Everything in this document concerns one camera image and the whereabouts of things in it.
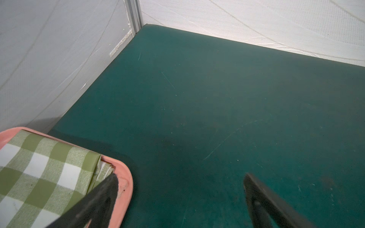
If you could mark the green checkered cloth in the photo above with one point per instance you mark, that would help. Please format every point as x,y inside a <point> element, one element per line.
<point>41,179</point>

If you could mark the pink plastic tray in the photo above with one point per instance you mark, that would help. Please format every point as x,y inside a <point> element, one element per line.
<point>124,176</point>

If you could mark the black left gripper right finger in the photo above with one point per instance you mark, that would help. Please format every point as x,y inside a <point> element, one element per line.
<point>264,205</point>

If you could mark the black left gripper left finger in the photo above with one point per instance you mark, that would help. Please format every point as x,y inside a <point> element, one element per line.
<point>94,210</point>

